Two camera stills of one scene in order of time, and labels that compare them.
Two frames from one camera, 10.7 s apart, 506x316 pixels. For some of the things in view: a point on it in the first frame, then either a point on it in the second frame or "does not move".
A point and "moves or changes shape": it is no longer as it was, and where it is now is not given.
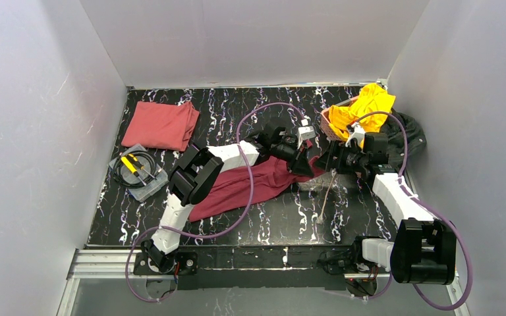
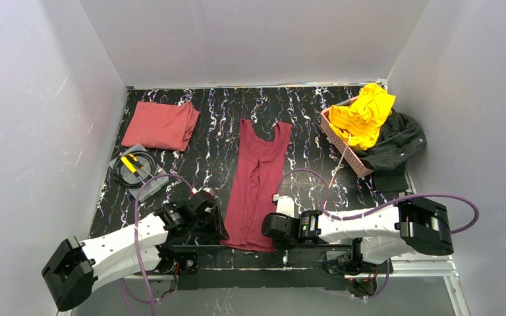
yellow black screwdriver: x=132 y=168 does not move
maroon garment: x=233 y=187 moves or changes shape
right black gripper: x=338 y=157 -> x=273 y=227
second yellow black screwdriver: x=137 y=162 does not move
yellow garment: x=373 y=98 does not move
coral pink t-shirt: x=161 y=126 does not move
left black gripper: x=294 y=154 -> x=215 y=224
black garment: x=396 y=138 does not move
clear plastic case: x=143 y=192 does not move
